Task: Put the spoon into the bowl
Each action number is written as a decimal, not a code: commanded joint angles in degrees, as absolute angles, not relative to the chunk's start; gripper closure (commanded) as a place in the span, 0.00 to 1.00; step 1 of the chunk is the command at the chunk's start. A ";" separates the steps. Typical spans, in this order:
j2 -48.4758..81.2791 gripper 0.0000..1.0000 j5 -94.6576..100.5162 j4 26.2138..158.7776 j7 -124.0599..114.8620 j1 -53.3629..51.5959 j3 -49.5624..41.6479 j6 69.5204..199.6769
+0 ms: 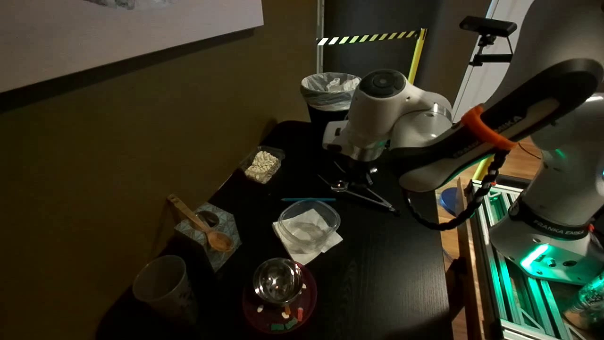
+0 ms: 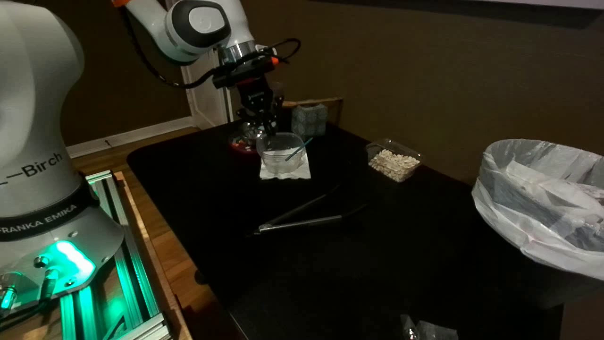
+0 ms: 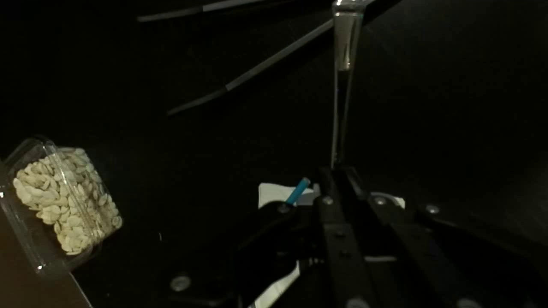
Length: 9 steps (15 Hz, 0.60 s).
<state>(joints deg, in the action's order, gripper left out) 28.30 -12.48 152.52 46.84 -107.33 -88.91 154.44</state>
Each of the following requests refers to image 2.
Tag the aluminium profile robot frame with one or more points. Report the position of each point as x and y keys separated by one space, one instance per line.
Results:
x=135 y=296

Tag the wooden stand board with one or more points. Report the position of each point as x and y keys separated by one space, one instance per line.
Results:
x=148 y=243

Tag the red round plate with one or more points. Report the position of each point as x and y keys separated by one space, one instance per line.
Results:
x=239 y=150

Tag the white paper napkin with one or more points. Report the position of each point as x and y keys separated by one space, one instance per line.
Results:
x=286 y=175

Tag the white trash bag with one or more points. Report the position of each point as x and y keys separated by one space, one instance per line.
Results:
x=535 y=209

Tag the black trash can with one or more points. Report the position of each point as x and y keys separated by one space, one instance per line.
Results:
x=554 y=300

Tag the thin blue straw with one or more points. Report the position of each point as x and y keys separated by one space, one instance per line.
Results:
x=297 y=152

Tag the white wall board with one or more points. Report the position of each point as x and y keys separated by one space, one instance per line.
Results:
x=554 y=3

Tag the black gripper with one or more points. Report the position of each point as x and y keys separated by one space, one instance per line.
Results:
x=260 y=105

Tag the round glass bowl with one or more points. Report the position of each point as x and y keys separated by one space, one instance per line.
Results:
x=243 y=137

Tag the white door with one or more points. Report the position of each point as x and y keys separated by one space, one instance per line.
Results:
x=209 y=107

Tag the clear plastic wrapper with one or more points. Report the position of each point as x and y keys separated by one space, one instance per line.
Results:
x=428 y=330

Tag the long metal tongs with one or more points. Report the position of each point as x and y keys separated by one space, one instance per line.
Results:
x=303 y=222

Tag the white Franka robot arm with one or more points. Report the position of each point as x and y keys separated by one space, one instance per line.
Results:
x=31 y=126

